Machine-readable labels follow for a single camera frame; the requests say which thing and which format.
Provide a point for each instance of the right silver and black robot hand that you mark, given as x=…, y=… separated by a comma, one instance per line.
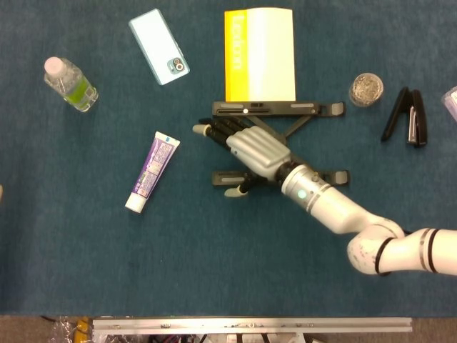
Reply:
x=257, y=150

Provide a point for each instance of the left silver and black robot hand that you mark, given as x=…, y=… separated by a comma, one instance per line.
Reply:
x=1, y=194

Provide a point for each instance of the black folding laptop stand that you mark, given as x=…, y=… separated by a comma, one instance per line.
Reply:
x=278, y=109

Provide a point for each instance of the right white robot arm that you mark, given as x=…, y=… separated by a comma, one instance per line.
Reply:
x=339, y=211

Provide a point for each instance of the teal felt table cloth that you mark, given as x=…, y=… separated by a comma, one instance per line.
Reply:
x=71, y=250

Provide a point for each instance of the yellow and white booklet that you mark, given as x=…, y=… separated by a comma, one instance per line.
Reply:
x=267, y=53

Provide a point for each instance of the purple and white toothpaste tube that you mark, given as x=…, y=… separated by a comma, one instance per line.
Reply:
x=153, y=171

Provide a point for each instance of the clear jar of paper clips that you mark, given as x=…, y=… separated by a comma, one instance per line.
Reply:
x=366, y=89

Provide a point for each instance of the clear bottle with green label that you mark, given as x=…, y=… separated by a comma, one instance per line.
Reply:
x=71, y=85

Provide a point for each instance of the light blue smartphone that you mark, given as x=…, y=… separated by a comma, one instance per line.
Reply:
x=157, y=46

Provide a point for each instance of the crumpled clear plastic bag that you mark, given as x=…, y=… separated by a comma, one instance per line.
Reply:
x=62, y=332

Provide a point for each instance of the yellow plastic object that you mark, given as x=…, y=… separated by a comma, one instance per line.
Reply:
x=83, y=327

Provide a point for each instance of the black stapler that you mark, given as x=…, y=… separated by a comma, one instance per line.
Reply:
x=419, y=114

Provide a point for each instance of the aluminium profile rail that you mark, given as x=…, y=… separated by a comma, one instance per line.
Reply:
x=250, y=326

